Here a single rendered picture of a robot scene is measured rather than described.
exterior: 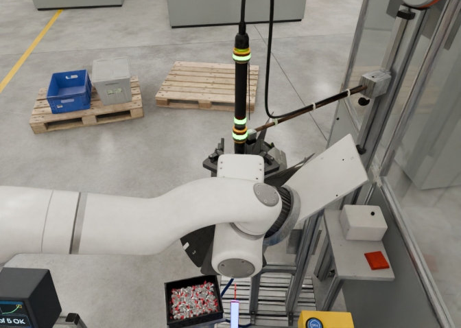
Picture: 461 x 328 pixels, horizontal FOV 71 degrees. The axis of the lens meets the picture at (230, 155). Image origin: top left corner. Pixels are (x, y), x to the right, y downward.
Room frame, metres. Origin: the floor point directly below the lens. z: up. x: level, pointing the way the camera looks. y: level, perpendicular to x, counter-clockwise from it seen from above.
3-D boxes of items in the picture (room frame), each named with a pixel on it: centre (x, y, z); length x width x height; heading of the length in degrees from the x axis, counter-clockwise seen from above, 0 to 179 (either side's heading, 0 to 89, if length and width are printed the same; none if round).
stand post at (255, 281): (0.91, -0.14, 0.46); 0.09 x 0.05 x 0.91; 177
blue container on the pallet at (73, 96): (3.33, 1.87, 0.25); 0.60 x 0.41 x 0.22; 16
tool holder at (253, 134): (0.79, -0.04, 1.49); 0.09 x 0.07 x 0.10; 122
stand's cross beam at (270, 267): (0.91, -0.25, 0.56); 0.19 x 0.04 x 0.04; 87
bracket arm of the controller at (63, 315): (0.45, 0.62, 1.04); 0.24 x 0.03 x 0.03; 87
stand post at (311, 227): (0.90, -0.37, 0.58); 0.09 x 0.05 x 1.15; 177
